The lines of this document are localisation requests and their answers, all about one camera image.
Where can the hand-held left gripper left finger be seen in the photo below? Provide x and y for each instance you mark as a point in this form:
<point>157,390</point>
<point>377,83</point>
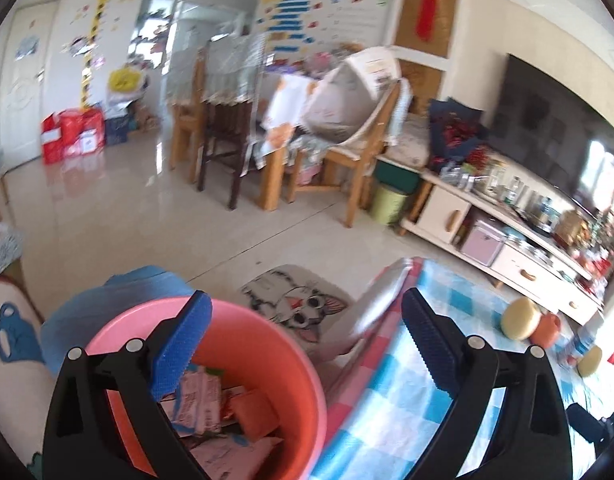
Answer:
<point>179,350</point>

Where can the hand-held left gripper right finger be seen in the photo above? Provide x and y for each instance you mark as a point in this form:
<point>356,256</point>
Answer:
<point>432,345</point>

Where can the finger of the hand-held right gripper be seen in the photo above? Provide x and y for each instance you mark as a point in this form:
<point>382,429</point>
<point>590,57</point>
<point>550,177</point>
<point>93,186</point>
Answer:
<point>589,425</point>

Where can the white printed foil pouch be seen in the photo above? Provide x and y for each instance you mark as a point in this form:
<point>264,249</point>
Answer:
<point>202,400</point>

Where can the pink red packet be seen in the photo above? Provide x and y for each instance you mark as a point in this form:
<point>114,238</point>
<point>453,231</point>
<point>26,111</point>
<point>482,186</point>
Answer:
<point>257,412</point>

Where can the pink plastic bucket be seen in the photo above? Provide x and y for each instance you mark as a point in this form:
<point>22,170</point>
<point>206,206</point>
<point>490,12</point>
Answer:
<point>287,360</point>

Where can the white printed packet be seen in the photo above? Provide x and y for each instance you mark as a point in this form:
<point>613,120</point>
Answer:
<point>232,457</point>

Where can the green trash bin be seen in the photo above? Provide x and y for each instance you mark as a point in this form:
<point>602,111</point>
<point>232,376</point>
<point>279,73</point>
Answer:
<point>389,205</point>

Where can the pink checkered cloth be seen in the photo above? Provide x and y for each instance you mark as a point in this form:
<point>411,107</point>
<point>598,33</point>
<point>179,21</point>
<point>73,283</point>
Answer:
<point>367,360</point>

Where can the blue stool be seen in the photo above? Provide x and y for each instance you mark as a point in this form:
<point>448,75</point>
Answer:
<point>122,300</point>

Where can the plastic water bottle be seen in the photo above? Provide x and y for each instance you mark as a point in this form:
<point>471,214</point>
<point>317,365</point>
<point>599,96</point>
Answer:
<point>582,340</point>

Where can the yellow pomelo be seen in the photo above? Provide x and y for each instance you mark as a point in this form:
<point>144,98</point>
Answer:
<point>518,317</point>

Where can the blue checkered tablecloth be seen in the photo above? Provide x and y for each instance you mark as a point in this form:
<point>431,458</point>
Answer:
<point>377,425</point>

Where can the pink case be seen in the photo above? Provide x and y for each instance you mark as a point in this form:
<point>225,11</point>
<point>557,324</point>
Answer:
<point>482,242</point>

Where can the cat print floor mat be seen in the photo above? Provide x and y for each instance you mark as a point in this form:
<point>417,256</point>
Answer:
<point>292,305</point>

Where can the white TV cabinet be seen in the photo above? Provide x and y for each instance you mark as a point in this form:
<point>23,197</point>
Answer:
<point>442,215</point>

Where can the teapot print sofa cover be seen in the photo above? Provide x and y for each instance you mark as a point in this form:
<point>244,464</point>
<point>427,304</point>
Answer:
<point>17,385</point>

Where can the row of glass jars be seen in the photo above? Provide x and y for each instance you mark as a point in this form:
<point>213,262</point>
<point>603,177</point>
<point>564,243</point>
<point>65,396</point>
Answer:
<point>507,192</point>

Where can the glass kettle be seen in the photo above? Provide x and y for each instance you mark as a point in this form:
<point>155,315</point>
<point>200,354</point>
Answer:
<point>544,216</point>

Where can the dark green box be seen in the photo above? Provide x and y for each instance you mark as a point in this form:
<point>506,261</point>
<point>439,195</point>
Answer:
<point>397,175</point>

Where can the light wooden chair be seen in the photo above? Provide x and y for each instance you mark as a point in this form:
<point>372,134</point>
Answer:
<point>359,180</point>
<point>187,120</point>

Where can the gold ornament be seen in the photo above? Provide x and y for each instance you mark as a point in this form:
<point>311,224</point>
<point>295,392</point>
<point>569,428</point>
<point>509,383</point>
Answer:
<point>569,227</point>

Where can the artificial flower bunch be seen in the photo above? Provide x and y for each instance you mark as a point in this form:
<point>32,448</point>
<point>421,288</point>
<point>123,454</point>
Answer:
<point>607,240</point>

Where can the grey lace cover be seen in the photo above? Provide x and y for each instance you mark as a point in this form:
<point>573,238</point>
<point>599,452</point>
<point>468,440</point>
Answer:
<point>2,250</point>

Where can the pink bag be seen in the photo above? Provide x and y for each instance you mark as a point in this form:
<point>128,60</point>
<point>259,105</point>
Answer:
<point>307,172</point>

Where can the dark wrapped bouquet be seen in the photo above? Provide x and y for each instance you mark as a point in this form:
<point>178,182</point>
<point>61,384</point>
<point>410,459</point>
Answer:
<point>457,132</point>

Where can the blue box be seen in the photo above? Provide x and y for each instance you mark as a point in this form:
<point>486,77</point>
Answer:
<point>117,130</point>

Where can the dark wooden chair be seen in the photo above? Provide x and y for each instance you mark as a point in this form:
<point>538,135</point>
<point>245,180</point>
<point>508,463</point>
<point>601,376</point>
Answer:
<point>222,125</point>

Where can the green lace chair cover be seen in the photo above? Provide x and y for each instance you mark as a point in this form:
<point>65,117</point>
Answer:
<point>401,110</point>

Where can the red gift box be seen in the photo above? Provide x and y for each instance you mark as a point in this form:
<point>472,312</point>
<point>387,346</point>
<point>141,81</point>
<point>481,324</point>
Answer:
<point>89,130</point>
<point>54,140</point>

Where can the black television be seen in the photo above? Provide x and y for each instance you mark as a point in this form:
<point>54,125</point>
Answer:
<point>552,130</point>

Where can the white orange-print tablecloth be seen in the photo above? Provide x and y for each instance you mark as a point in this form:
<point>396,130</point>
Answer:
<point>287,105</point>

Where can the yellow bag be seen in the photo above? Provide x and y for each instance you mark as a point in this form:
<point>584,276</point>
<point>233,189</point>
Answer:
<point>124,80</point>

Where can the green lace tablecloth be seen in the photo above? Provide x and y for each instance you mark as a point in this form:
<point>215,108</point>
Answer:
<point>227,75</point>

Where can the white door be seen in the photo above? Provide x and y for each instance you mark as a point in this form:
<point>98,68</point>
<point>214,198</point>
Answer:
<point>24,90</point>

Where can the cork board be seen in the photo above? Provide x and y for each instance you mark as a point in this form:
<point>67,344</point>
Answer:
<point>412,25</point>

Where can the cluttered shelf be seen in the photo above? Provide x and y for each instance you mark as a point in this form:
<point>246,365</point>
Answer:
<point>154,30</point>

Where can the giraffe height sticker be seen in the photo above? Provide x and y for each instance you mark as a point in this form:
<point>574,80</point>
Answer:
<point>99,25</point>

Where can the red knot hanging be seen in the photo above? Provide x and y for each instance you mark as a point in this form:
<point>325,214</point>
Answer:
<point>429,5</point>

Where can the blue wall sticker chart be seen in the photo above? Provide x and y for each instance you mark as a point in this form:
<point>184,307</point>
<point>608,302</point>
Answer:
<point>292,10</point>

